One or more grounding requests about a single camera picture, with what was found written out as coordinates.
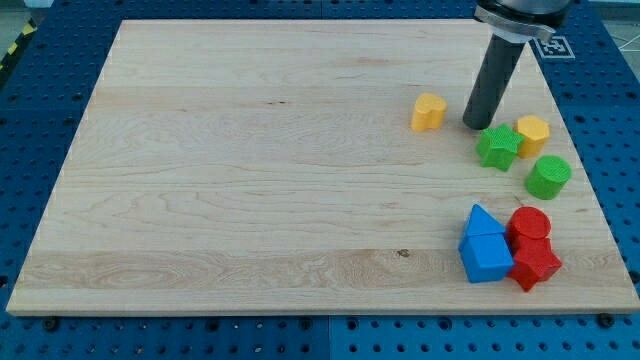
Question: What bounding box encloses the green star block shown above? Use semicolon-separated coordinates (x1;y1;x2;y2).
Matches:
476;124;524;171

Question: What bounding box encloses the yellow hexagon block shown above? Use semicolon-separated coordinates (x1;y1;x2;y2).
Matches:
514;115;550;158

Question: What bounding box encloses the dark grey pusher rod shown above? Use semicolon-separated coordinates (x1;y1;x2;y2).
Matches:
463;35;524;130

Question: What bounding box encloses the black robot arm flange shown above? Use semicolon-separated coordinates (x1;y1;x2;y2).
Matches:
473;0;573;43

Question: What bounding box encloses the red star block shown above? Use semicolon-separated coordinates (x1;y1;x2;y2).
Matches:
507;235;563;292

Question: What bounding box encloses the light wooden board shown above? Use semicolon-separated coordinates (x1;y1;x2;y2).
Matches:
7;20;639;316

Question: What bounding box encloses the yellow heart block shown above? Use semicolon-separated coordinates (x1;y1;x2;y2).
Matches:
410;93;448;132

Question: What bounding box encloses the blue triangle block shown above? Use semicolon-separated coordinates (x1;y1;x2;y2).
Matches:
458;204;506;250

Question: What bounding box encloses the blue cube block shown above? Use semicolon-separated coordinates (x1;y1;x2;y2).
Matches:
458;233;514;283

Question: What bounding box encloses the red cylinder block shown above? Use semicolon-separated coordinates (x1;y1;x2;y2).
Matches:
505;206;551;244

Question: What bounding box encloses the green cylinder block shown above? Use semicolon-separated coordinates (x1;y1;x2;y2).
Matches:
525;155;572;200

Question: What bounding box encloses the white fiducial marker tag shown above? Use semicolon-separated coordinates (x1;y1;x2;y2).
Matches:
533;35;575;60

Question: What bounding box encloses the yellow black hazard tape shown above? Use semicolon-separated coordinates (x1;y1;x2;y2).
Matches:
1;18;38;74

